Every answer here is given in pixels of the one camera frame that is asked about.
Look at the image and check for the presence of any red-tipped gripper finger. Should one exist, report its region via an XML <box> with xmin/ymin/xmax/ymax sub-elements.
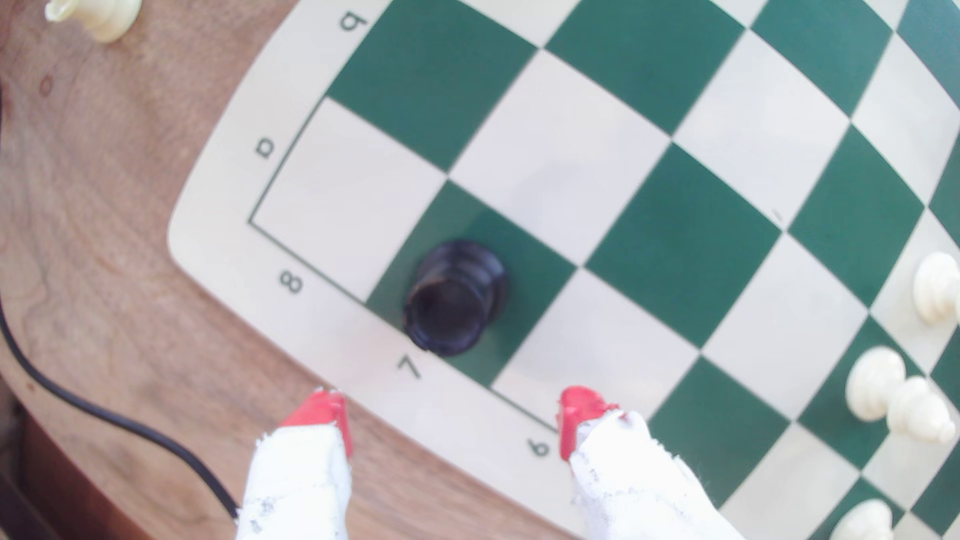
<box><xmin>556</xmin><ymin>385</ymin><xmax>745</xmax><ymax>540</ymax></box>
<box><xmin>234</xmin><ymin>387</ymin><xmax>355</xmax><ymax>540</ymax></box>

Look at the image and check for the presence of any black chess rook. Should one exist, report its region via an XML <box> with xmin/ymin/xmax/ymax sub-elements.
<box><xmin>401</xmin><ymin>238</ymin><xmax>511</xmax><ymax>358</ymax></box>

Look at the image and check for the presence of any white chess queen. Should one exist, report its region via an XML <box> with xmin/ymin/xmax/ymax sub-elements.
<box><xmin>828</xmin><ymin>498</ymin><xmax>895</xmax><ymax>540</ymax></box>

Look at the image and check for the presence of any white chess bishop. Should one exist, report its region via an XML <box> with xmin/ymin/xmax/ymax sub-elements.
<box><xmin>912</xmin><ymin>251</ymin><xmax>960</xmax><ymax>328</ymax></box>
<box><xmin>845</xmin><ymin>345</ymin><xmax>958</xmax><ymax>446</ymax></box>

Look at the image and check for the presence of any white chess piece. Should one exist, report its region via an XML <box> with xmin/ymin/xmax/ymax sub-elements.
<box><xmin>43</xmin><ymin>0</ymin><xmax>144</xmax><ymax>44</ymax></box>

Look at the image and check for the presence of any green and white chessboard mat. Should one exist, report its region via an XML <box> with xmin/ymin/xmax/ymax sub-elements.
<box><xmin>166</xmin><ymin>0</ymin><xmax>960</xmax><ymax>540</ymax></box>

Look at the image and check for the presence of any black cable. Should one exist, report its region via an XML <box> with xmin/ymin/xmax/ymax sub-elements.
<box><xmin>0</xmin><ymin>296</ymin><xmax>241</xmax><ymax>520</ymax></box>

